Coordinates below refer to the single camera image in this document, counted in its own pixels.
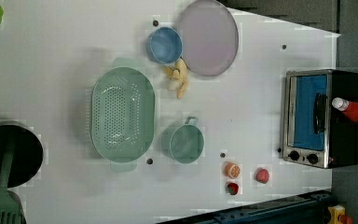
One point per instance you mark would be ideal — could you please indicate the red ketchup bottle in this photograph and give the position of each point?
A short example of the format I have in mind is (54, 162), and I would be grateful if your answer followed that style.
(348, 108)

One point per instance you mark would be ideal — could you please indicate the black toaster oven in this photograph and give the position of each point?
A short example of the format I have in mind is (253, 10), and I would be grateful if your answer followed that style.
(314, 132)

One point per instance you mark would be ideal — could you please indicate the yellow toy object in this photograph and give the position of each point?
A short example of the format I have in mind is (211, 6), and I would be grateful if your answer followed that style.
(338, 215)

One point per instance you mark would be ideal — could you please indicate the pink toy fruit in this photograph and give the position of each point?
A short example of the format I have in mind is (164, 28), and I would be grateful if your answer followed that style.
(262, 176)

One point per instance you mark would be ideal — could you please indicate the toy orange half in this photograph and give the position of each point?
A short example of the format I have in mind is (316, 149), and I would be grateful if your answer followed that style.
(232, 170)

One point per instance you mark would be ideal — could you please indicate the toy strawberry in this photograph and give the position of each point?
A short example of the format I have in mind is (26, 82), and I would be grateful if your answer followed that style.
(232, 188)

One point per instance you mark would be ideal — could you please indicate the large lilac plate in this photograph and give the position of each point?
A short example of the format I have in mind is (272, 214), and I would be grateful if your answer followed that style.
(210, 37)

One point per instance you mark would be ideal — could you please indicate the peeled toy banana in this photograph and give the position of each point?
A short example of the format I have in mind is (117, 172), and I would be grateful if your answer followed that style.
(177, 77)

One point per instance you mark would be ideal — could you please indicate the blue bowl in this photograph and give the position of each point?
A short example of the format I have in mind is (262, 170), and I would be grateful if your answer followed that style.
(164, 46)

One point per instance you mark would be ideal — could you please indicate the green oval colander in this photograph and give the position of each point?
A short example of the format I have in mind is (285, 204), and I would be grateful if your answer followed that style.
(122, 114)

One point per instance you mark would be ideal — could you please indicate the black utensil holder pot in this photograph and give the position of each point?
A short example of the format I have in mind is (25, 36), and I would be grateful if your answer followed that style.
(28, 152)

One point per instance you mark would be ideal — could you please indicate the green slotted spatula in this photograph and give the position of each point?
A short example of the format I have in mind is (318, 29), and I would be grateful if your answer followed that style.
(10, 212)

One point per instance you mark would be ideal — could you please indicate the blue metal frame rail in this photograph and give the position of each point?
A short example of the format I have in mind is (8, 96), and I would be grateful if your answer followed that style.
(307, 208)

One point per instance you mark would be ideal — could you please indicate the green cup with handle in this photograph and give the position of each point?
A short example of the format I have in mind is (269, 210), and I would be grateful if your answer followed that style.
(183, 142)

